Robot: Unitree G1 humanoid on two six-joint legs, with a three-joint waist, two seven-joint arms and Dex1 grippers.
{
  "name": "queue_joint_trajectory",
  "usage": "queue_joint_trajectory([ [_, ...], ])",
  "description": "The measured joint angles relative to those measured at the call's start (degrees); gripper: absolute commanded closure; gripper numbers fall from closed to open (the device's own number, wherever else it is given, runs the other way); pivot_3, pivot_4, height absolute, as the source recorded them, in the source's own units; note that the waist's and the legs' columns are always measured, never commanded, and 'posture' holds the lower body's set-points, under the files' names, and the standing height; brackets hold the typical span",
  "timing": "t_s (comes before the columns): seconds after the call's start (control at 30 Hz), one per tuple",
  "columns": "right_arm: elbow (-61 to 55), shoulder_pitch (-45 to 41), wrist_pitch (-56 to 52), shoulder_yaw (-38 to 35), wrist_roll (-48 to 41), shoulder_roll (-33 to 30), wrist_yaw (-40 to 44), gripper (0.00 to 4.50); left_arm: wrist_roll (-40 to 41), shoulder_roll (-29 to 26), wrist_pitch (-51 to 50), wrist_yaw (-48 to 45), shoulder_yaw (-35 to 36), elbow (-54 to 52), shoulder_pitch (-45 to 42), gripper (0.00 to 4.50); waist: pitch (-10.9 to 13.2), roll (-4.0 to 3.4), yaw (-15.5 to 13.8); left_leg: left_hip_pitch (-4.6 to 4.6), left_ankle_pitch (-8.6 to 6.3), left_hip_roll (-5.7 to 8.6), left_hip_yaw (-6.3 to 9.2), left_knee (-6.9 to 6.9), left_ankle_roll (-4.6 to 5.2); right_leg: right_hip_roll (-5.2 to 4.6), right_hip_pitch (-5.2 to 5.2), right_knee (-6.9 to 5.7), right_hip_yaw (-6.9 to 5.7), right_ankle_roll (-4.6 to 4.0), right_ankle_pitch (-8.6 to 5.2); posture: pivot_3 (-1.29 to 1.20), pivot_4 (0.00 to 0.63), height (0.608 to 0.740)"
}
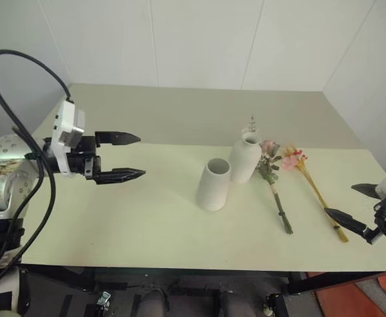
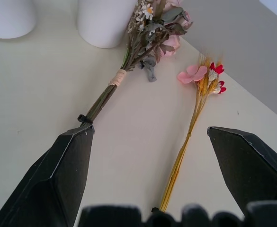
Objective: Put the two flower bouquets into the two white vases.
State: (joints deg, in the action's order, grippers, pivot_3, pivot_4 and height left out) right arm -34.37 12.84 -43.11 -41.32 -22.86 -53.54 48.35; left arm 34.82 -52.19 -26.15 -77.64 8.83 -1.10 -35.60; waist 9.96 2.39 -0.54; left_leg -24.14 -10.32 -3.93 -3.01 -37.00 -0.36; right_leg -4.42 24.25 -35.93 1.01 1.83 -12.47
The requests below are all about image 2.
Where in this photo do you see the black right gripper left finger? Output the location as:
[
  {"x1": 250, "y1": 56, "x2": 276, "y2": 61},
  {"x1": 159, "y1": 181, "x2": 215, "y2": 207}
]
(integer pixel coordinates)
[{"x1": 0, "y1": 124, "x2": 95, "y2": 227}]

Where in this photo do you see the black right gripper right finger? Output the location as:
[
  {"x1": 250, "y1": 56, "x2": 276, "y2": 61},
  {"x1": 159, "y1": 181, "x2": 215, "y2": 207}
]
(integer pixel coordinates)
[{"x1": 206, "y1": 126, "x2": 277, "y2": 219}]

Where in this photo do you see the white ceramic vase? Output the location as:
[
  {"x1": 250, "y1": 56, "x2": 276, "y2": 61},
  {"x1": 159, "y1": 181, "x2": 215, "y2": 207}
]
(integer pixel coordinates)
[
  {"x1": 0, "y1": 0, "x2": 37, "y2": 39},
  {"x1": 77, "y1": 0, "x2": 139, "y2": 49}
]

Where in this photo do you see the yellow wheat red flower bouquet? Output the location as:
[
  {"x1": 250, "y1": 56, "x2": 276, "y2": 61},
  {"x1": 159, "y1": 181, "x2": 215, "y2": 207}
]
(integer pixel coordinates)
[{"x1": 151, "y1": 53, "x2": 227, "y2": 213}]

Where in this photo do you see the pink rose daisy bouquet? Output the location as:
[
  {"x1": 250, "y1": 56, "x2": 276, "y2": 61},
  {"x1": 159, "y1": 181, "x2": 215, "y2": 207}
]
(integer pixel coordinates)
[{"x1": 77, "y1": 0, "x2": 194, "y2": 124}]

